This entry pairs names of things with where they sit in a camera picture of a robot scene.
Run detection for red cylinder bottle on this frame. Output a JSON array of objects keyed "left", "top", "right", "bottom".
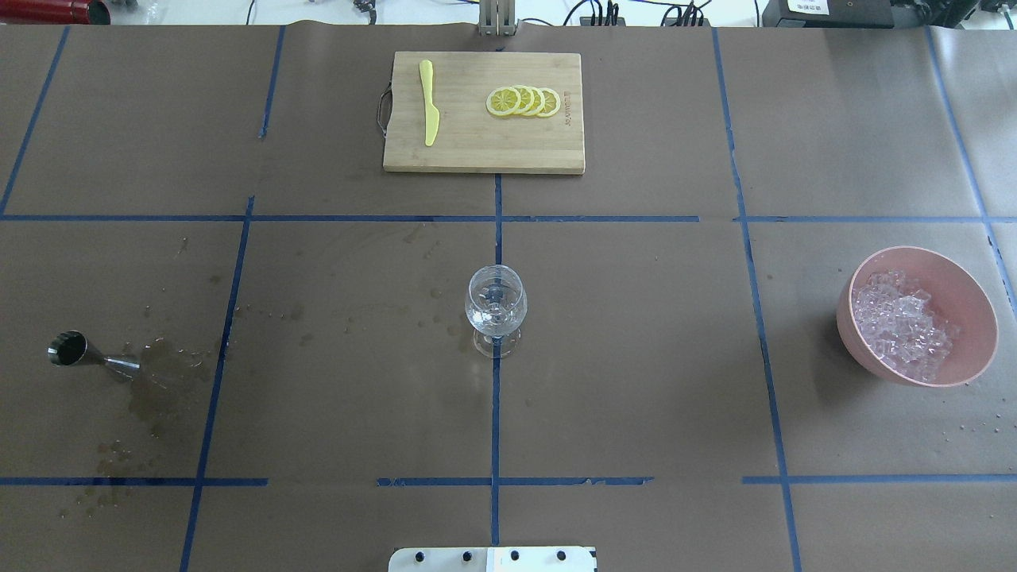
[{"left": 1, "top": 0, "right": 111, "bottom": 25}]

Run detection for black box device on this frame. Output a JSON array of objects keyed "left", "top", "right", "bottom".
[{"left": 760, "top": 0, "right": 894, "bottom": 28}]

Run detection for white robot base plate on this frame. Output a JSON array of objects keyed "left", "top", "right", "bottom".
[{"left": 388, "top": 546, "right": 598, "bottom": 571}]

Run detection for clear ice cubes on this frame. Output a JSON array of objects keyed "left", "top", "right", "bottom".
[{"left": 851, "top": 270, "right": 961, "bottom": 384}]

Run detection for bamboo cutting board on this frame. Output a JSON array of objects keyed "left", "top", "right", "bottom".
[{"left": 384, "top": 51, "right": 587, "bottom": 176}]

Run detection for lemon slice leftmost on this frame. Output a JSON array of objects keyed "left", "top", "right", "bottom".
[{"left": 485, "top": 87, "right": 522, "bottom": 117}]

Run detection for pink bowl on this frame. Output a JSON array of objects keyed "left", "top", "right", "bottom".
[{"left": 835, "top": 245, "right": 1001, "bottom": 388}]

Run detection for aluminium frame post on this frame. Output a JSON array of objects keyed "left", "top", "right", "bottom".
[{"left": 477, "top": 0, "right": 518, "bottom": 37}]

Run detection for yellow plastic knife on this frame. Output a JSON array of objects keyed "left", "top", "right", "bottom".
[{"left": 419, "top": 60, "right": 442, "bottom": 146}]

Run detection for lemon slice rightmost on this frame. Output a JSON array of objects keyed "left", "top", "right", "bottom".
[{"left": 536, "top": 87, "right": 562, "bottom": 118}]

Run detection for steel jigger cup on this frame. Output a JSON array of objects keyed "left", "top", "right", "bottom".
[{"left": 47, "top": 330, "right": 141, "bottom": 379}]

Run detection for lemon slice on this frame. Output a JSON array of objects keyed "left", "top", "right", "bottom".
[
  {"left": 485, "top": 87, "right": 522, "bottom": 117},
  {"left": 512, "top": 85, "right": 529, "bottom": 116},
  {"left": 536, "top": 87, "right": 562, "bottom": 118},
  {"left": 523, "top": 85, "right": 546, "bottom": 117}
]

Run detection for clear wine glass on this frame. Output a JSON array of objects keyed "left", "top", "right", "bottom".
[{"left": 465, "top": 265, "right": 529, "bottom": 359}]

